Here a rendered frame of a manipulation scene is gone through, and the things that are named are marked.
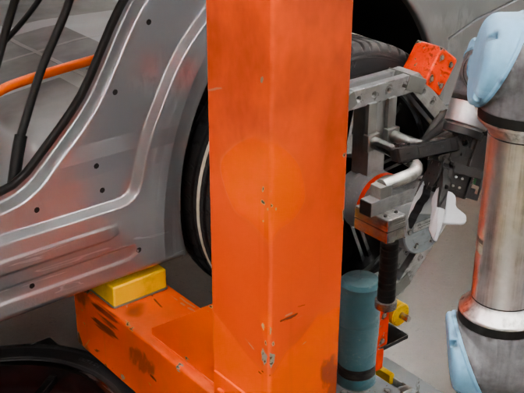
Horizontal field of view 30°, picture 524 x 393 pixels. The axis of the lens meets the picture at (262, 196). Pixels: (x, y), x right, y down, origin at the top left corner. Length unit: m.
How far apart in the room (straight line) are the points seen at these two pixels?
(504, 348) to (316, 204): 0.39
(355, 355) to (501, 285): 0.83
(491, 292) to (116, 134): 0.90
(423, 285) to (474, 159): 1.84
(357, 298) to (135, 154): 0.54
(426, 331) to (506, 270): 1.98
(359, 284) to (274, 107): 0.70
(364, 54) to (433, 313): 1.46
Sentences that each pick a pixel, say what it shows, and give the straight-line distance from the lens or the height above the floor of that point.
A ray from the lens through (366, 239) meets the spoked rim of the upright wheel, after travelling 2.33.
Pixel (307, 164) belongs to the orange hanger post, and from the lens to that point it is 1.50.
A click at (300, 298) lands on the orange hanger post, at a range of 1.61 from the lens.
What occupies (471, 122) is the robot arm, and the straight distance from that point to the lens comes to 1.70.
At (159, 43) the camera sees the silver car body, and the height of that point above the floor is 1.22.
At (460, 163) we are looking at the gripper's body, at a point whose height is 1.10.
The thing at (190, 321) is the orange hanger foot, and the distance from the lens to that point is 1.84.
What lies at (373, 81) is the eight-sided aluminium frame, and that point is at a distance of 2.08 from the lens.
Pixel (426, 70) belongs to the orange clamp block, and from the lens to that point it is 2.14.
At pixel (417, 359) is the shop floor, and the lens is 3.14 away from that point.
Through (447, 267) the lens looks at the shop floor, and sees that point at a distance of 3.67.
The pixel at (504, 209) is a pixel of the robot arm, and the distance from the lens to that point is 1.28.
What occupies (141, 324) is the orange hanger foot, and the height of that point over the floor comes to 0.68.
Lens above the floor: 1.76
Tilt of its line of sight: 25 degrees down
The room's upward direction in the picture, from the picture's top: straight up
